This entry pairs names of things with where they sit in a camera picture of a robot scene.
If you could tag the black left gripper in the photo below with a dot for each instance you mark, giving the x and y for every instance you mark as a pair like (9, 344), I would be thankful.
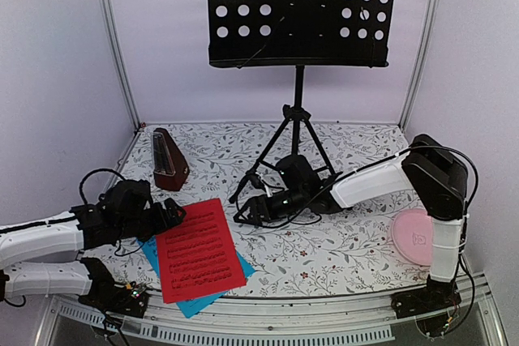
(163, 224)

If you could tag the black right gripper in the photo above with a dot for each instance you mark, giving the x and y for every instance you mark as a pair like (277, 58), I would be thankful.
(255, 204)

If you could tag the red sheet music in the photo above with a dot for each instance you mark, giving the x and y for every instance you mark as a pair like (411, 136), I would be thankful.
(198, 257)

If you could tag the black music stand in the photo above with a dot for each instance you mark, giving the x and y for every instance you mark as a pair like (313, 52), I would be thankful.
(298, 33)

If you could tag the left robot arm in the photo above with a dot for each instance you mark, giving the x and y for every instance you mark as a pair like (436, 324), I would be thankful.
(127, 210)

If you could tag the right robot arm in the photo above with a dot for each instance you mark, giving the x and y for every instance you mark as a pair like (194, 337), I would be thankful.
(438, 175)

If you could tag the brown wooden metronome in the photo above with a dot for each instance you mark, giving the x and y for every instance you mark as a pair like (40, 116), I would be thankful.
(170, 166)

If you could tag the pink plastic plate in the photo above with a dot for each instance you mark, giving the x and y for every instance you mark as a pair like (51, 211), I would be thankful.
(411, 232)

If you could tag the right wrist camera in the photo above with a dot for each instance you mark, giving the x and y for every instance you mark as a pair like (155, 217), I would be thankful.
(258, 182)

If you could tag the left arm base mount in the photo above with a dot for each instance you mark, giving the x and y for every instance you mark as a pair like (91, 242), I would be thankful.
(109, 298)

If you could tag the front aluminium rail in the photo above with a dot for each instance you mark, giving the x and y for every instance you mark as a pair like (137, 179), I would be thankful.
(364, 319)

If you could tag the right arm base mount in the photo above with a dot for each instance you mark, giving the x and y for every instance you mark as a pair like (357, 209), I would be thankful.
(425, 305)

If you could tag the left aluminium frame post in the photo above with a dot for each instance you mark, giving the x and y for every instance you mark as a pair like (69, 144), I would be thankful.
(119, 65)

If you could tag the aluminium frame post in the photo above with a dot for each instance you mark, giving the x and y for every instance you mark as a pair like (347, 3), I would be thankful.
(419, 63)
(119, 65)

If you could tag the right aluminium frame post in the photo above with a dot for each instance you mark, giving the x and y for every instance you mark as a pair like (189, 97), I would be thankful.
(419, 63)

